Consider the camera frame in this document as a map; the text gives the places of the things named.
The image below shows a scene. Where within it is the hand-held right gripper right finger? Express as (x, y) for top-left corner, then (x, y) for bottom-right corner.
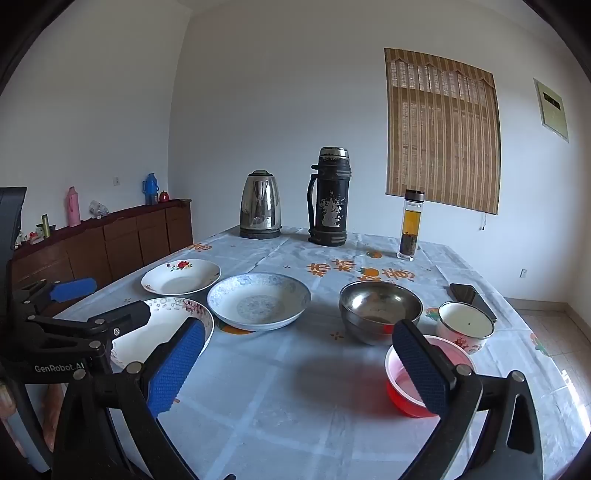
(392, 319), (543, 480)

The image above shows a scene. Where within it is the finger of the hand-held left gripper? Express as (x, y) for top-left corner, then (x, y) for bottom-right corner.
(28, 300), (152, 356)
(14, 277), (99, 319)

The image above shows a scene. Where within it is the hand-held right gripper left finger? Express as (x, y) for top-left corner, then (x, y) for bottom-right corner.
(53, 318), (206, 480)

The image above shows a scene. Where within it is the red plastic bowl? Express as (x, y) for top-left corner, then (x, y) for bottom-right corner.
(385, 335), (476, 419)

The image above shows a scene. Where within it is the white plate with floral rim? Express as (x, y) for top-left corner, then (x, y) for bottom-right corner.
(108, 298), (214, 370)

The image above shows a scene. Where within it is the white enamel bowl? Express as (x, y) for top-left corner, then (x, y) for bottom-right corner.
(437, 301), (495, 355)

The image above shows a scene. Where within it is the white plate with red flowers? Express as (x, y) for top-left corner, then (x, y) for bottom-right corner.
(141, 259), (222, 296)

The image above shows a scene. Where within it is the stainless steel bowl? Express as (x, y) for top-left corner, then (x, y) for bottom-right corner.
(339, 281), (424, 346)

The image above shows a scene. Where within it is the white plate with blue pattern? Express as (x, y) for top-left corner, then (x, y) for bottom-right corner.
(207, 272), (312, 332)

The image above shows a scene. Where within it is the brown wooden sideboard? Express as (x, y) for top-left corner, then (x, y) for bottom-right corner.
(9, 198), (194, 305)

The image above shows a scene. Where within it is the pink thermos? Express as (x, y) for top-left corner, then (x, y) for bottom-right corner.
(65, 186), (81, 227)

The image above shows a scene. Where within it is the black smartphone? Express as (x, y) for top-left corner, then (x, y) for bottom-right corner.
(449, 283), (498, 321)

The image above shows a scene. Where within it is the light blue printed tablecloth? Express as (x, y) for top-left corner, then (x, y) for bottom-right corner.
(46, 226), (587, 480)

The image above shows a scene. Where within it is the blue thermos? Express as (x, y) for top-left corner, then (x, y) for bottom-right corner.
(142, 173), (160, 206)

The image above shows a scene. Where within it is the glass tea bottle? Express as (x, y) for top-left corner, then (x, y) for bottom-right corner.
(397, 189), (424, 262)

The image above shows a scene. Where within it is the stainless steel electric kettle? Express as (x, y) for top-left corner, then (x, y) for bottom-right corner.
(239, 169), (283, 240)

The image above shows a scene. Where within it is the black worn thermos flask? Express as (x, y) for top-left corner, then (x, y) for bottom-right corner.
(308, 147), (353, 245)

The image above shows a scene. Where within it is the bamboo window blind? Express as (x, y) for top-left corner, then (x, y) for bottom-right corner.
(384, 47), (502, 216)

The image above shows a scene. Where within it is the wall electrical panel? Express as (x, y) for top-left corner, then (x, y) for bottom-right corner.
(533, 78), (568, 140)

